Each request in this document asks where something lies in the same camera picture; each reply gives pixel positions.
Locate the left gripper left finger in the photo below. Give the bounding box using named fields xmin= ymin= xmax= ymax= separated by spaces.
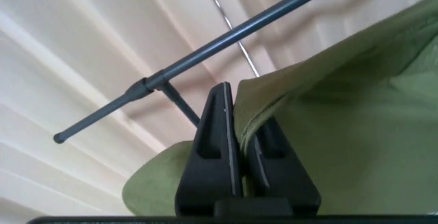
xmin=175 ymin=82 xmax=245 ymax=217

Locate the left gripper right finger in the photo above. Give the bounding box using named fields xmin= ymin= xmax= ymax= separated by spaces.
xmin=244 ymin=115 xmax=322 ymax=217

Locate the green sleeveless shirt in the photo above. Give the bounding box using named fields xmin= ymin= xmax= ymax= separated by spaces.
xmin=122 ymin=0 xmax=438 ymax=217

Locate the black clothes rack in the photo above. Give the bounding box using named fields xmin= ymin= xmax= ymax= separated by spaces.
xmin=53 ymin=0 xmax=354 ymax=145

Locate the beige curtain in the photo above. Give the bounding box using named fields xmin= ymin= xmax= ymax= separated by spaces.
xmin=0 ymin=0 xmax=438 ymax=218

